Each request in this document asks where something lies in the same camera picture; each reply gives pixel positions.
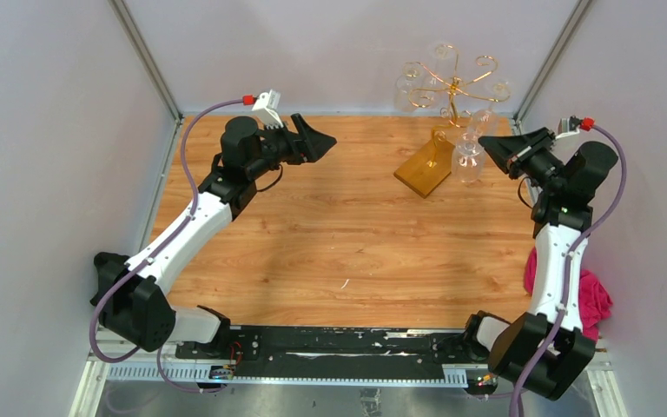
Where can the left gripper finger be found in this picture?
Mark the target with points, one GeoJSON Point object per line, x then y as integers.
{"type": "Point", "coordinates": [314, 151]}
{"type": "Point", "coordinates": [311, 139]}

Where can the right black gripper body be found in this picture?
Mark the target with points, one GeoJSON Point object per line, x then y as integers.
{"type": "Point", "coordinates": [540, 164]}

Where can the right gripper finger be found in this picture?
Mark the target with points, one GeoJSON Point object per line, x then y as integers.
{"type": "Point", "coordinates": [540, 136]}
{"type": "Point", "coordinates": [508, 161]}

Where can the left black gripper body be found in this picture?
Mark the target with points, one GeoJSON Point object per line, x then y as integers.
{"type": "Point", "coordinates": [278, 147]}

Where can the clear ribbed wine glass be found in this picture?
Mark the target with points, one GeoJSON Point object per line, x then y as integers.
{"type": "Point", "coordinates": [468, 158]}

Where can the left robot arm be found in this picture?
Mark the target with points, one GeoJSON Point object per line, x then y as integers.
{"type": "Point", "coordinates": [131, 299]}

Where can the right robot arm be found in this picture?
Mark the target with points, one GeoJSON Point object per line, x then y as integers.
{"type": "Point", "coordinates": [545, 349]}

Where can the clear wine glass right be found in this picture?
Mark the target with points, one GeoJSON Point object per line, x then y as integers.
{"type": "Point", "coordinates": [484, 122]}

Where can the clear wine glass back left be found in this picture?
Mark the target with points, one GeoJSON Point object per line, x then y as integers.
{"type": "Point", "coordinates": [405, 96]}

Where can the clear wine glass back top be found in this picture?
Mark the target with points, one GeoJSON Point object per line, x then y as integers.
{"type": "Point", "coordinates": [441, 53]}

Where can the pink cloth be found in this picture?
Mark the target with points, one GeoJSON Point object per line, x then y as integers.
{"type": "Point", "coordinates": [595, 302]}

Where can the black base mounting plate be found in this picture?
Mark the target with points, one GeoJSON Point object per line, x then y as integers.
{"type": "Point", "coordinates": [337, 354]}

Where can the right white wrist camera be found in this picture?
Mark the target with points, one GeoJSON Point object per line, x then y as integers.
{"type": "Point", "coordinates": [567, 127]}

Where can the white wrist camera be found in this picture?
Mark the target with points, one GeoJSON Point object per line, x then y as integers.
{"type": "Point", "coordinates": [567, 127]}
{"type": "Point", "coordinates": [265, 109]}

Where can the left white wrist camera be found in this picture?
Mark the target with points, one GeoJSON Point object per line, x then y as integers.
{"type": "Point", "coordinates": [265, 109]}

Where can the gold wire glass rack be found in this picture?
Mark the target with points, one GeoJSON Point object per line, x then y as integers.
{"type": "Point", "coordinates": [456, 98]}

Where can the aluminium frame rail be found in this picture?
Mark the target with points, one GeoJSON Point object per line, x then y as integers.
{"type": "Point", "coordinates": [147, 385]}

